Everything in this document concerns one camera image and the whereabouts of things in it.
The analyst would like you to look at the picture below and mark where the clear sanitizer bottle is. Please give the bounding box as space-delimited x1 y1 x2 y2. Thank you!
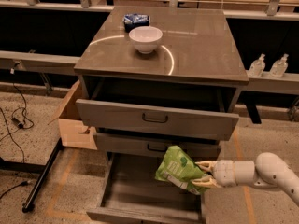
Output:
249 54 265 77
270 54 289 77

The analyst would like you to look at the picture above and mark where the white ceramic bowl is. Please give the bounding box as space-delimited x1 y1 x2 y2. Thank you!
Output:
129 26 163 54

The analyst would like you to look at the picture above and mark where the black power adapter with cable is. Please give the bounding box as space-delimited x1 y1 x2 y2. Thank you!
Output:
0 63 35 163

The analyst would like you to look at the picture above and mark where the green rice chip bag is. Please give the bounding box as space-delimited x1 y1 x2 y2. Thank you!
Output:
155 146 209 195

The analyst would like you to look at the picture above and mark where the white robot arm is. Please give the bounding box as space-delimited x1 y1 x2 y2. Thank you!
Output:
192 152 299 206

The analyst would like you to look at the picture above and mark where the clear sanitizer bottle right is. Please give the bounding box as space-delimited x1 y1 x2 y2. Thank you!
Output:
270 54 289 77

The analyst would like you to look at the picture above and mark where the clear sanitizer bottle left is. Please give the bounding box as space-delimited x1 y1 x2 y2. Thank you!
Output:
249 54 265 77

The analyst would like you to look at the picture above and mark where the grey middle drawer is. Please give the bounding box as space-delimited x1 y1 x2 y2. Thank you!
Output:
93 133 221 161

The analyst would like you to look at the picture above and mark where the grey drawer cabinet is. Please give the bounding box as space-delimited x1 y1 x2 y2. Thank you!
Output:
73 5 249 179

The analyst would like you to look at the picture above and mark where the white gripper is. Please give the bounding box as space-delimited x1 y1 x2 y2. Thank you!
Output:
192 160 235 189

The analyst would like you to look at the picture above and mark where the grey drawer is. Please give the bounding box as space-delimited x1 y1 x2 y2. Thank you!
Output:
87 154 206 224
76 99 239 140
93 133 221 161

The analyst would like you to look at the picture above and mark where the black middle drawer handle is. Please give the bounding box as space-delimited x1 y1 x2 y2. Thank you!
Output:
147 144 168 152

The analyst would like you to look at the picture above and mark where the black drawer handle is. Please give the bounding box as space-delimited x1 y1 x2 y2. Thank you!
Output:
147 144 168 152
142 113 168 123

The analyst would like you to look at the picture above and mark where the grey bottom drawer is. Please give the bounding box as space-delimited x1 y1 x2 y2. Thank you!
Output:
87 154 206 224

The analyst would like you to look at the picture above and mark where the black metal table leg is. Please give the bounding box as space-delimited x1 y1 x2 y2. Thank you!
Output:
0 139 63 213

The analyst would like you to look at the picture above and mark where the cardboard box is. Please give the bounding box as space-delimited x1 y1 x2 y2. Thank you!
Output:
50 80 97 150

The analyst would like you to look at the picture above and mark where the blue snack bag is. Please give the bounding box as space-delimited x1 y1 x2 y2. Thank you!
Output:
123 13 150 33

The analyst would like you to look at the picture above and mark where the grey top drawer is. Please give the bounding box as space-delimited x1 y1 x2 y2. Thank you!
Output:
76 99 239 140

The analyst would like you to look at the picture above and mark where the black floor cable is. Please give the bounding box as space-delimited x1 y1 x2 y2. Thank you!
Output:
0 179 32 200

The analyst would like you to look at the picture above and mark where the black top drawer handle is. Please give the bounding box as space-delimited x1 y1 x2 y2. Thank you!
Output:
142 113 168 123

